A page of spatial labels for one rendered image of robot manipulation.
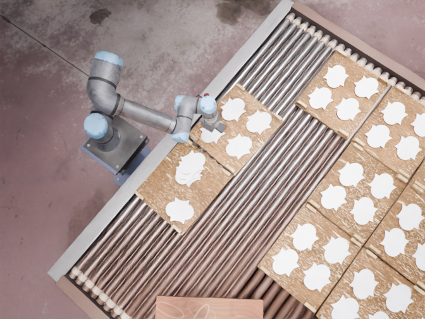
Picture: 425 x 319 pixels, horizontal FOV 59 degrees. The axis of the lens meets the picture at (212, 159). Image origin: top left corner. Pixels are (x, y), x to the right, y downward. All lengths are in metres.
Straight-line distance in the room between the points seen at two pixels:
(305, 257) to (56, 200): 2.04
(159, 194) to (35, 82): 1.97
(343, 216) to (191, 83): 1.78
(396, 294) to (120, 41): 2.83
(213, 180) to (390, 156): 0.95
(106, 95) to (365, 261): 1.45
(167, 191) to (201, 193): 0.18
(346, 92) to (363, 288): 1.04
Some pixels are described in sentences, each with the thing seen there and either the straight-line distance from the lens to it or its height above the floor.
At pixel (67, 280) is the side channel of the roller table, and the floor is 0.95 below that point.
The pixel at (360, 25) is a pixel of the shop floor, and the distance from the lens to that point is 3.68.
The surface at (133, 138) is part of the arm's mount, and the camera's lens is 2.14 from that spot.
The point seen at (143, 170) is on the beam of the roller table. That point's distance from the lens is 2.11.
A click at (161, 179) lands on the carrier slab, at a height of 0.94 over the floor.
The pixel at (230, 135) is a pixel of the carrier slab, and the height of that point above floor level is 0.94.
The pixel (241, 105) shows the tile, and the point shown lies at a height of 0.95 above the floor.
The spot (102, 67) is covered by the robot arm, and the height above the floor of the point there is 1.57.
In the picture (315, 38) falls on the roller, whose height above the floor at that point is 0.92.
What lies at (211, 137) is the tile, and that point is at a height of 0.95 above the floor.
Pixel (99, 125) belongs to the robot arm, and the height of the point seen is 1.18.
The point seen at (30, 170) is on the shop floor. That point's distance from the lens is 3.42.
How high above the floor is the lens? 2.92
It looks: 75 degrees down
